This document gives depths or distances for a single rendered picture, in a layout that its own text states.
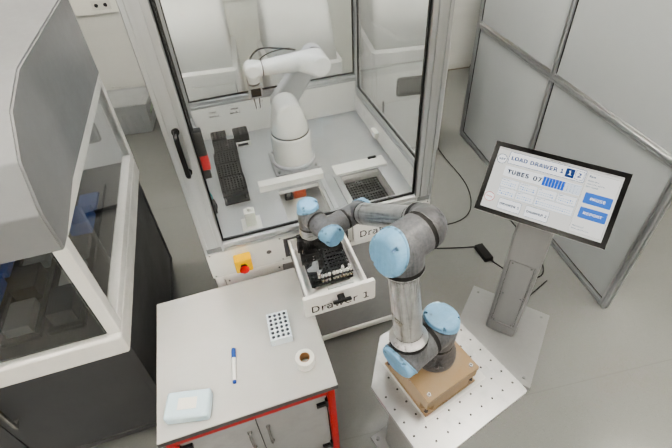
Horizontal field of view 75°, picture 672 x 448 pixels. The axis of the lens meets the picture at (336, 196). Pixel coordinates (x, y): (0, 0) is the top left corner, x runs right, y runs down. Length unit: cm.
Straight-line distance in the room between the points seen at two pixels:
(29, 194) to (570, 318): 271
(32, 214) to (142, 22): 60
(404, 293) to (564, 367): 172
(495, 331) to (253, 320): 146
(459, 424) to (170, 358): 106
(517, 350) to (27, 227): 232
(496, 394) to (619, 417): 113
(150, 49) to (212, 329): 107
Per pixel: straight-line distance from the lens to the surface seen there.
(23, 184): 141
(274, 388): 170
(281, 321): 179
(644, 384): 292
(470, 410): 168
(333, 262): 182
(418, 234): 109
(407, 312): 124
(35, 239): 148
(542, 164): 201
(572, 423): 266
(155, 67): 143
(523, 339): 277
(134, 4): 138
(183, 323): 194
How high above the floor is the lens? 226
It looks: 40 degrees down
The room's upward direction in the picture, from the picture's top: 3 degrees counter-clockwise
